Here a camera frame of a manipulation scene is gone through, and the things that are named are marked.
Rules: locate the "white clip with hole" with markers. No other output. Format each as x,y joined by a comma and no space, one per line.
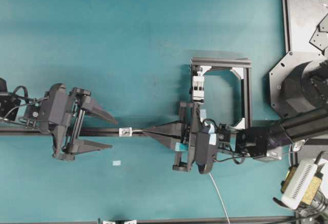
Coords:
125,132

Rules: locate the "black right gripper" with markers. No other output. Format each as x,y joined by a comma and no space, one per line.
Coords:
184,146

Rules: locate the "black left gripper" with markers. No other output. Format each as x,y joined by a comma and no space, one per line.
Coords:
65,137

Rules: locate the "white terminal block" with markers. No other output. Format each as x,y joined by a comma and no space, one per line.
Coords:
197,83

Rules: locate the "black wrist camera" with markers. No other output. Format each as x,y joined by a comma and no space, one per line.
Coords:
53,108
205,153

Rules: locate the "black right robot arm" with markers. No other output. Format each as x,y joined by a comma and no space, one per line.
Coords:
264,143

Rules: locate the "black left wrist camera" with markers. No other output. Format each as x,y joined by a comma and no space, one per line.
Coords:
53,108

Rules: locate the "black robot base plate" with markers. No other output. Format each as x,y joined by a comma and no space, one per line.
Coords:
298,82

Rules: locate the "black aluminium rail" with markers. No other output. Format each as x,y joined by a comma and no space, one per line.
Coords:
85,132

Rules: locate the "white vented adapter box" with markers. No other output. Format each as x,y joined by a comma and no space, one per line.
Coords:
301,185

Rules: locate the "black aluminium frame stand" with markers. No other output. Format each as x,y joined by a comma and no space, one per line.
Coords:
227,88

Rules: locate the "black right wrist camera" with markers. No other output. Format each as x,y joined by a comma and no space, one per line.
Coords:
205,153

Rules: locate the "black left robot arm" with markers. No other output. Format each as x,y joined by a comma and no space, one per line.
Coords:
14,104

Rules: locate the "blue tape on gripper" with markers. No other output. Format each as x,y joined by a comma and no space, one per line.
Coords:
212,139

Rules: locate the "black bottom edge rail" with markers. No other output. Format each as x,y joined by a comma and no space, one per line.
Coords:
252,219

